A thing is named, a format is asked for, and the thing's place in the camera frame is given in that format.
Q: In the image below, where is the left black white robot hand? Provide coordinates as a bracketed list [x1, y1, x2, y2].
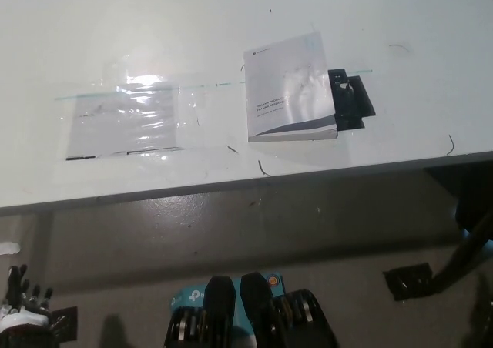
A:
[0, 263, 55, 328]

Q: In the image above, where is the white grey paperback book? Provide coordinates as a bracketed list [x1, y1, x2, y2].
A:
[243, 31, 340, 144]

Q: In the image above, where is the small black floor tape patch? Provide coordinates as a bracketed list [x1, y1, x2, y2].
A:
[49, 306, 79, 342]

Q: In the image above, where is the clear plastic bag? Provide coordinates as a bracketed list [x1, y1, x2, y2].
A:
[55, 54, 201, 162]

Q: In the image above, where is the thick black cable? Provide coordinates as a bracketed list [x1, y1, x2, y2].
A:
[430, 219, 493, 289]

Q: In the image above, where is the black desk frame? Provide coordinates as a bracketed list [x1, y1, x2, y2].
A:
[422, 165, 493, 230]

